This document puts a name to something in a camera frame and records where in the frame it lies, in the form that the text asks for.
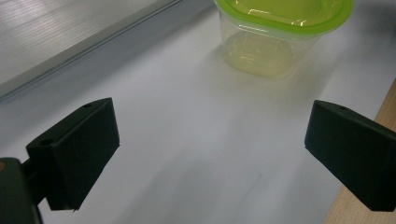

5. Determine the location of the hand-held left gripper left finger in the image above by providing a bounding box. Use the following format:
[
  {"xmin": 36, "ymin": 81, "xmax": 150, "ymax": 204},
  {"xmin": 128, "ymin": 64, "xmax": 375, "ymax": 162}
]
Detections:
[{"xmin": 21, "ymin": 97, "xmax": 121, "ymax": 212}]

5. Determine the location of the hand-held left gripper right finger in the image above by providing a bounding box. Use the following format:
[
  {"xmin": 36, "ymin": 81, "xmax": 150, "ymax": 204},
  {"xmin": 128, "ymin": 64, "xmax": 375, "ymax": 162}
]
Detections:
[{"xmin": 304, "ymin": 99, "xmax": 396, "ymax": 213}]

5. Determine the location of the green container lid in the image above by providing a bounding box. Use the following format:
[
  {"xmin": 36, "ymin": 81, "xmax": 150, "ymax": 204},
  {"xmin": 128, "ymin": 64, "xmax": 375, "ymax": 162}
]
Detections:
[{"xmin": 213, "ymin": 0, "xmax": 355, "ymax": 37}]

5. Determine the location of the clear plastic container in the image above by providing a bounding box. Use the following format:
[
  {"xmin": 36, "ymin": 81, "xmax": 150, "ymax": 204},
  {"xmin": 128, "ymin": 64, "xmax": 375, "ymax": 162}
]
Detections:
[{"xmin": 218, "ymin": 12, "xmax": 322, "ymax": 79}]

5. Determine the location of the silver metal flat case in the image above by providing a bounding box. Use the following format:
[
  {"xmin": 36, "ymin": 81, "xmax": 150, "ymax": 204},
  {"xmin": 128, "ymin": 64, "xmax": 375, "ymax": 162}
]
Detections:
[{"xmin": 0, "ymin": 0, "xmax": 183, "ymax": 103}]

